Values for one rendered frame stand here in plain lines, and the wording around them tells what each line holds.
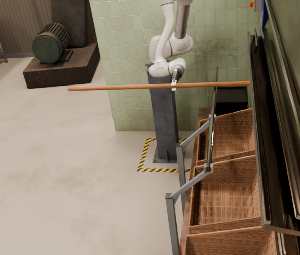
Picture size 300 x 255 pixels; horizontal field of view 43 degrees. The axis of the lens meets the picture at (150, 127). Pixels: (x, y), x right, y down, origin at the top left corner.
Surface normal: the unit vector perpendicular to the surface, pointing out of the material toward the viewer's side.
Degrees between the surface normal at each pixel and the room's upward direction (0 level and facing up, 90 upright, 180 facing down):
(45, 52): 90
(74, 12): 90
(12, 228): 0
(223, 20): 90
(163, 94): 90
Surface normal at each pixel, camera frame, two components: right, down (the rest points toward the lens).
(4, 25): -0.16, 0.55
